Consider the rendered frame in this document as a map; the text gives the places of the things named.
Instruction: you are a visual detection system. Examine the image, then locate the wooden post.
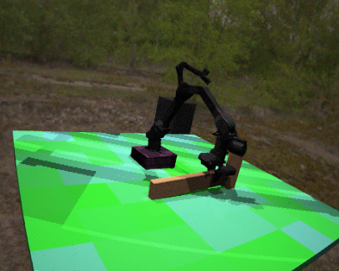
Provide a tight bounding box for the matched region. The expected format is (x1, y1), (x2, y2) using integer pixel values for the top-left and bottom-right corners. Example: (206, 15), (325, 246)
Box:
(221, 153), (243, 190)

